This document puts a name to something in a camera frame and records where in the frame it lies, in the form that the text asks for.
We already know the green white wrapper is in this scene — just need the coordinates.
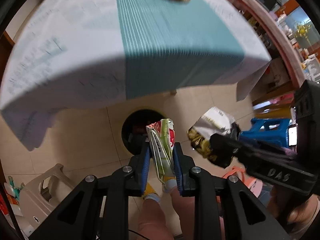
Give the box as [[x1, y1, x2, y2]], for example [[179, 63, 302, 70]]
[[146, 119, 175, 184]]

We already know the round black trash bin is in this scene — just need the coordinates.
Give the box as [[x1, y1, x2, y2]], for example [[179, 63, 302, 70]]
[[121, 109, 165, 155]]

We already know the person's right hand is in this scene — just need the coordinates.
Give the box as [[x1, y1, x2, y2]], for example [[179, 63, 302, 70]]
[[269, 187, 320, 230]]

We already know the right yellow slipper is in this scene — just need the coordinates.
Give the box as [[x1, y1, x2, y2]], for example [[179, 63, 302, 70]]
[[163, 176, 177, 193]]

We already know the yellow slipper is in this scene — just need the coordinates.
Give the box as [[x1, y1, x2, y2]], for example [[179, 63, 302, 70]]
[[163, 176, 177, 193], [142, 183, 161, 203]]

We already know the left yellow slipper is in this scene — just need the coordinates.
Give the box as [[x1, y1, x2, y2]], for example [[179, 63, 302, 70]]
[[142, 183, 161, 203]]

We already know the blue plastic stool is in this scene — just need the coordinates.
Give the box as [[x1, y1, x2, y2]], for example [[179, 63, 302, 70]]
[[239, 118, 291, 148]]

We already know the pink covered side table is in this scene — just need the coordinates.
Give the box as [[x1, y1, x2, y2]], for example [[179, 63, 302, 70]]
[[229, 0, 305, 89]]

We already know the beige plastic stool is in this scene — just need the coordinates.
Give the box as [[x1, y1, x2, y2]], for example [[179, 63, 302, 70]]
[[19, 164, 75, 229]]

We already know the blue white patterned tablecloth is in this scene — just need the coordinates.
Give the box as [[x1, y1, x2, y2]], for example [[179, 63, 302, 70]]
[[1, 0, 271, 151]]

